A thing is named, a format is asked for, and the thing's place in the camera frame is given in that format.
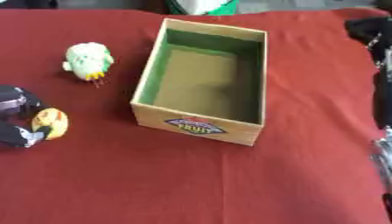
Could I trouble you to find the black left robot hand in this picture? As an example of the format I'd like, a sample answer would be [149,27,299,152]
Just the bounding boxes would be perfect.
[0,84,54,149]

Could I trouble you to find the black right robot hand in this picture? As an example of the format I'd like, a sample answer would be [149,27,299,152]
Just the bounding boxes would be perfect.
[344,16,392,130]

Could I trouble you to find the yellow round soft toy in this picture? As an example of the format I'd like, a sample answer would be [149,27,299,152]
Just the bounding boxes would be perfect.
[31,107,71,141]

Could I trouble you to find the tan cardboard box green inside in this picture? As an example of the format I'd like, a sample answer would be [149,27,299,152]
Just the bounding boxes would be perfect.
[129,17,270,147]

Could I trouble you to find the white green soft toy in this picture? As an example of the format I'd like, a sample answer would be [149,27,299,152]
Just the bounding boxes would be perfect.
[61,42,116,88]

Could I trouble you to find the green white bag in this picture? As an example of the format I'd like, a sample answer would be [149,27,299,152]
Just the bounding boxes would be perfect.
[165,0,241,16]

